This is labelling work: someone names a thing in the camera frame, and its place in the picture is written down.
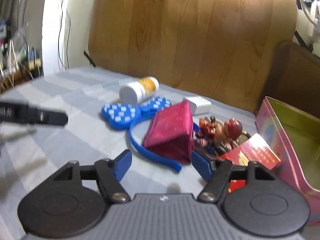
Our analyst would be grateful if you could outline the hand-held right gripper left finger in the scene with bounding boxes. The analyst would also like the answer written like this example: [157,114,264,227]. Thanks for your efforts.
[52,149,133,204]

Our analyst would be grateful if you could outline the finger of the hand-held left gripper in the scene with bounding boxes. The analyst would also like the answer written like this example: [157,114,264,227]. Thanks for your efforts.
[27,107,69,128]

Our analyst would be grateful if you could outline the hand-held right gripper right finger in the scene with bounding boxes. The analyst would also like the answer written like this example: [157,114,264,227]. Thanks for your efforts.
[192,152,277,203]

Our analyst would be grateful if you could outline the brown and red toy figure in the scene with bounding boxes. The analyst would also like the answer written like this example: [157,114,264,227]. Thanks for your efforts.
[194,116,251,159]

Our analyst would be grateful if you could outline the magenta fabric pouch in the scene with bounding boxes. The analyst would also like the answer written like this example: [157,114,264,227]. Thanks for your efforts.
[141,101,195,165]

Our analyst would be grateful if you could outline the blue polka-dot bow headband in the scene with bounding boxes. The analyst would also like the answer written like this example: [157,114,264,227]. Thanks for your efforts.
[101,95,183,173]

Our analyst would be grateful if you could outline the red printed box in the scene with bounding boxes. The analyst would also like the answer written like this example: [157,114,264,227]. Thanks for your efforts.
[219,133,282,194]

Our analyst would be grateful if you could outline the pink tin box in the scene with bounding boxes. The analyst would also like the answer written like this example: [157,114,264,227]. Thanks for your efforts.
[255,96,320,227]

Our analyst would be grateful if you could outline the grey striped bed sheet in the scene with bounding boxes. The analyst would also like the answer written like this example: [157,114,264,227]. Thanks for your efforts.
[0,66,320,240]

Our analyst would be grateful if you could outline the cluttered shelf items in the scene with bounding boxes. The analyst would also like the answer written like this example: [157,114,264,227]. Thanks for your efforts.
[0,17,44,91]

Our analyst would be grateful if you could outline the white charger adapter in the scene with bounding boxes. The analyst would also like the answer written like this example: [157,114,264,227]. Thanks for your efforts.
[182,96,212,116]

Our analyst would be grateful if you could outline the white pill bottle yellow label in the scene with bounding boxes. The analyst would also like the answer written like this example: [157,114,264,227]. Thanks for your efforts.
[119,76,160,104]

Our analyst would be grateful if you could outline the wooden headboard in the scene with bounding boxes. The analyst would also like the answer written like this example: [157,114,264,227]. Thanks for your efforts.
[88,0,298,113]

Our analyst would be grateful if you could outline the black strap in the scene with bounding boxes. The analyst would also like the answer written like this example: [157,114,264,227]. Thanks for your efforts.
[83,51,96,68]

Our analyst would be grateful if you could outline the black wall cable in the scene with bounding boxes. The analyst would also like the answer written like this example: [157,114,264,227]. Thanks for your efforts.
[57,0,72,73]

